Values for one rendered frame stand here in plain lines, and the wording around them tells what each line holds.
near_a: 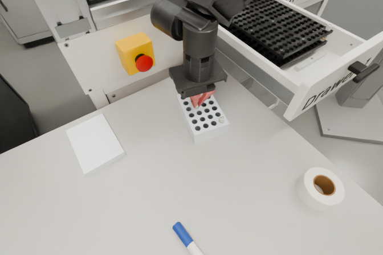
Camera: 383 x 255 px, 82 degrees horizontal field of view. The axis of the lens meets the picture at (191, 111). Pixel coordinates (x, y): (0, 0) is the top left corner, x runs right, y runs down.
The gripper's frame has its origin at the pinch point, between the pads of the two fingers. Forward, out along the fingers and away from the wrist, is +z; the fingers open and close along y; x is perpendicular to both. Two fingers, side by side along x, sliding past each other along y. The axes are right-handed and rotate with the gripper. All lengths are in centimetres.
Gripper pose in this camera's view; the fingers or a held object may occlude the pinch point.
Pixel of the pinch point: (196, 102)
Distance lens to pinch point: 50.2
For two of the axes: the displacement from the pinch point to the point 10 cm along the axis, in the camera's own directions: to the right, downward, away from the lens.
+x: 3.6, 7.3, -5.8
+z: -0.2, 6.2, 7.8
